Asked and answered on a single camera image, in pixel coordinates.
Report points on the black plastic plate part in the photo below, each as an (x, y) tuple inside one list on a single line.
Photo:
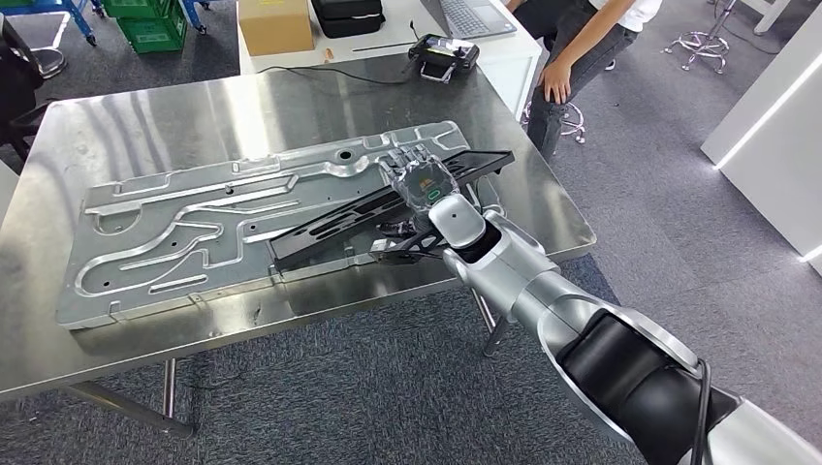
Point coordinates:
[(359, 215)]

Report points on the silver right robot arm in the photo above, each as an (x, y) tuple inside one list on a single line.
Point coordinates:
[(578, 321)]

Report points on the stainless steel workbench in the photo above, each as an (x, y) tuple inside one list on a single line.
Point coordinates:
[(192, 96)]

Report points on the black handheld controller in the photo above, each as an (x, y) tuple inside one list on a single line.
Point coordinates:
[(443, 54)]

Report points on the white desk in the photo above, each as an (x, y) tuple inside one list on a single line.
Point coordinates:
[(514, 70)]

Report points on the chrome stool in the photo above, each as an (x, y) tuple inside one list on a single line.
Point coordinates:
[(568, 122), (700, 45)]

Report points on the stamped grey metal panel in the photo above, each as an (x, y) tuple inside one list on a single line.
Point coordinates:
[(192, 212)]

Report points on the black carry case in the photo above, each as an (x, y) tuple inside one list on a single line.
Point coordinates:
[(347, 16)]

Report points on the grey laptop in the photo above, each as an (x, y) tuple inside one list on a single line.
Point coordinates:
[(469, 14)]

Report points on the person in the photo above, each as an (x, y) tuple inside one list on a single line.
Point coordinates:
[(578, 58)]

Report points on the brown cardboard box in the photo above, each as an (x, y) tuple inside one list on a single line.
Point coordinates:
[(276, 25)]

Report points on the green plastic crate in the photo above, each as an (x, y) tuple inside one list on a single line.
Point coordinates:
[(151, 35), (131, 8)]

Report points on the white lit pillar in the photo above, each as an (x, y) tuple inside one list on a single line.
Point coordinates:
[(814, 263), (770, 154)]

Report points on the black chair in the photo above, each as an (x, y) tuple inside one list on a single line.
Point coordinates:
[(16, 83)]

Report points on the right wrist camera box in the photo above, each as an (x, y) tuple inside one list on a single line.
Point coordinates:
[(404, 250)]

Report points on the blue metal frame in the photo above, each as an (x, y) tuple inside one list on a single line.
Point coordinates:
[(70, 16)]

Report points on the white frame table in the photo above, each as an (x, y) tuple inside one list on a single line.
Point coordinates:
[(767, 13)]

